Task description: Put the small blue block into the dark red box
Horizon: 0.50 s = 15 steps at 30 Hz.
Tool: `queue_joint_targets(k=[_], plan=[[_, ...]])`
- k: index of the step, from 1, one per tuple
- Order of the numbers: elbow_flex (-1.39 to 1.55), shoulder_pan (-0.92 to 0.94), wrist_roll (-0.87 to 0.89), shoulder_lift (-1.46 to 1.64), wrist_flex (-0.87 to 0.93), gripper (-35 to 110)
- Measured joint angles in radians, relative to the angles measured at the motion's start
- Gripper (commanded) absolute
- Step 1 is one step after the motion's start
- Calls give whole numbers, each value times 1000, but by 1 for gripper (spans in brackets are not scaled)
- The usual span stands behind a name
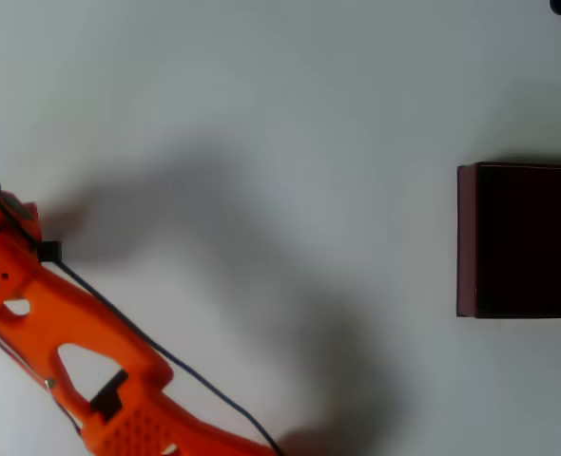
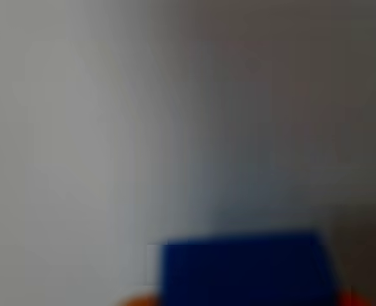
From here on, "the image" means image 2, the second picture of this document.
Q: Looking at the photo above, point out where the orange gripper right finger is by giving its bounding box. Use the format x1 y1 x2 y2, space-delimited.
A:
336 289 374 306

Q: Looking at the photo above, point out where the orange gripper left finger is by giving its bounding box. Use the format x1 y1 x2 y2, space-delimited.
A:
113 294 161 306

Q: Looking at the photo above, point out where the blue block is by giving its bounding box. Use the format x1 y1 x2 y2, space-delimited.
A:
157 231 342 306

